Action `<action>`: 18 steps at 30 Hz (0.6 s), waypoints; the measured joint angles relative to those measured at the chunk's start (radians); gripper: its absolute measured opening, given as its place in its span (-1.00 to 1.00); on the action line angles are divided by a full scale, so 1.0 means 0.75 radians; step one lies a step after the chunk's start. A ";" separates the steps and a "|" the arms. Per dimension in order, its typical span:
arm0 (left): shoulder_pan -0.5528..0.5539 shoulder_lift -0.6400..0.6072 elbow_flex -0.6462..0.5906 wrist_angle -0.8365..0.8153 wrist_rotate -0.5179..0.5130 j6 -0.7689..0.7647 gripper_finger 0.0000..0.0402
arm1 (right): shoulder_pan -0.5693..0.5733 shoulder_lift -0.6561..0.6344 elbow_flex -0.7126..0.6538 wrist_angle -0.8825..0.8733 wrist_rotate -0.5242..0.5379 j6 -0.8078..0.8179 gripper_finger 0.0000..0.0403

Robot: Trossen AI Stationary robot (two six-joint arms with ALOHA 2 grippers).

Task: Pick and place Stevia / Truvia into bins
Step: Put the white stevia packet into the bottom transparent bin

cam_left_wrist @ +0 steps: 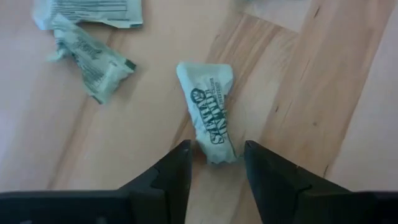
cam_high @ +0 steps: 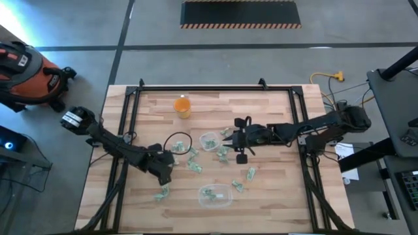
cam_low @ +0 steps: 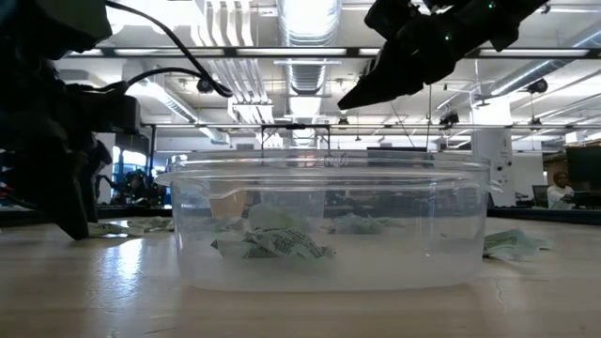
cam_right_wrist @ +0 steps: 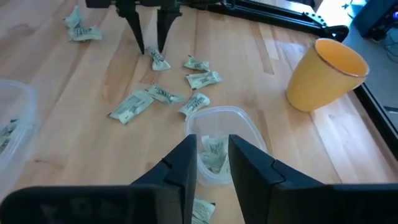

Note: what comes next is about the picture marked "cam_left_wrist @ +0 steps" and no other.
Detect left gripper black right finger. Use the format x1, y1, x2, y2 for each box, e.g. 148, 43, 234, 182
244, 140, 377, 224

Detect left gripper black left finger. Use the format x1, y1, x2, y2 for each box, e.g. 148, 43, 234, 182
119, 139, 193, 224

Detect green white stevia sweetener packet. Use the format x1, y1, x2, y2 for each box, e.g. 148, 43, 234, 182
46, 14, 137, 105
176, 61, 239, 165
32, 0, 144, 31

